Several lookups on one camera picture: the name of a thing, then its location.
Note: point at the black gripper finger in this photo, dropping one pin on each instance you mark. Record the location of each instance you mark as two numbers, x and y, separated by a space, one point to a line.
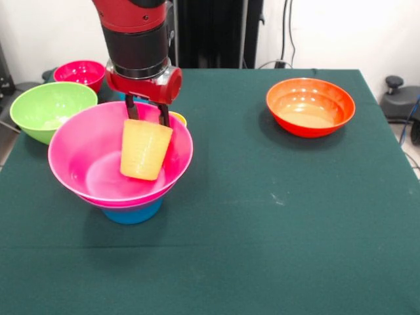
164 115
132 108

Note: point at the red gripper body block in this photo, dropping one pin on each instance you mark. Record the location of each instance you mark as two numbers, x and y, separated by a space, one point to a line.
141 87

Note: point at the orange-yellow cup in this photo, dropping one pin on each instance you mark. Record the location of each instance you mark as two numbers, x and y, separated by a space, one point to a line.
180 118

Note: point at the pale yellow translucent cup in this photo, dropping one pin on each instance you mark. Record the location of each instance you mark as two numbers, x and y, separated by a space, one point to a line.
144 151

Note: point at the large pink bowl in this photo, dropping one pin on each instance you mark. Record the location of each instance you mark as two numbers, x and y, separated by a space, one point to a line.
85 144

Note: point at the large green bowl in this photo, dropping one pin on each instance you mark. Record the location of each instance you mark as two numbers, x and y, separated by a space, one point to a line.
42 111

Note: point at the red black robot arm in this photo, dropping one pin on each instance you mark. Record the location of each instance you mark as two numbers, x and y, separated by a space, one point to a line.
134 39

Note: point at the small pink-red bowl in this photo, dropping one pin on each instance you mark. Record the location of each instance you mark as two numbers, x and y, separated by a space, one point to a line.
78 73

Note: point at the blue bowl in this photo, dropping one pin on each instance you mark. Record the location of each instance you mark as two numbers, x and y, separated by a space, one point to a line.
131 216

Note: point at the black grey floor stand base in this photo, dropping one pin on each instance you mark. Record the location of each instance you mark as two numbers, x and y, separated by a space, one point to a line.
24 84
400 101

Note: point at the orange bowl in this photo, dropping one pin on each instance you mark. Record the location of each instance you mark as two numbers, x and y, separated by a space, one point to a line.
308 111

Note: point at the dark green table cloth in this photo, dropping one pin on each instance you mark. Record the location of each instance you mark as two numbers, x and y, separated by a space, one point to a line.
210 269

